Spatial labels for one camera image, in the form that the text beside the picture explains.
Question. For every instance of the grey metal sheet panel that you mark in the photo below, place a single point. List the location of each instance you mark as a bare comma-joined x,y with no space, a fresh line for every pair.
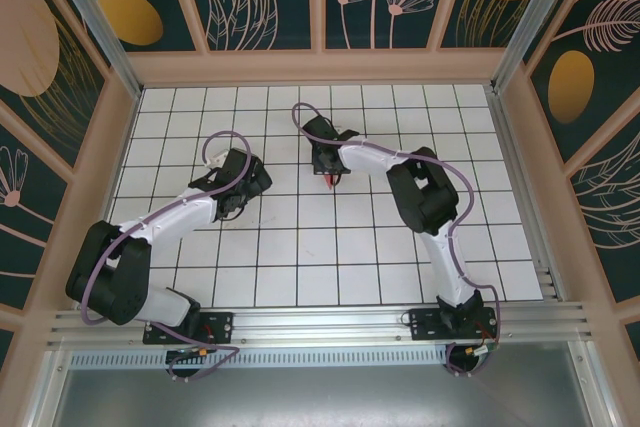
320,397

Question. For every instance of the grooved aluminium side rail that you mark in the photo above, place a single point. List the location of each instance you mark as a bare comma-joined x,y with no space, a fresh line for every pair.
546,279

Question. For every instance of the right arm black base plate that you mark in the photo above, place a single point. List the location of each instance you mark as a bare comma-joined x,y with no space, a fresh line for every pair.
425,324

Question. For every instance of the aluminium frame rail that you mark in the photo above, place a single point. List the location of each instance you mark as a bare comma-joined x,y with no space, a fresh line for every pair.
592,387
47,392

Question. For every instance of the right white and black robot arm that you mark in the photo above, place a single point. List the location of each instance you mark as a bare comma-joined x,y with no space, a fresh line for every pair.
447,272

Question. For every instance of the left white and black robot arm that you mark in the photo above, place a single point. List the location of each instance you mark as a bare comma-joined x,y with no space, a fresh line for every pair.
175,212

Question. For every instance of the aluminium corner post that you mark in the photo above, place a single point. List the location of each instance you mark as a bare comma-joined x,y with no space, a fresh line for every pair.
540,7
95,17

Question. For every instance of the long aluminium mounting rail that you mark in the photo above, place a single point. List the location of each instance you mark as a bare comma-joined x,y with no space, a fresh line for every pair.
320,324

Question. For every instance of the pink cloth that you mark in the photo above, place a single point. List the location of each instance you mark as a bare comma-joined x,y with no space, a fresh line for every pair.
330,183

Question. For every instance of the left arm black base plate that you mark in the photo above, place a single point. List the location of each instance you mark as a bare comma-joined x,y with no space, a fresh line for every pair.
220,324

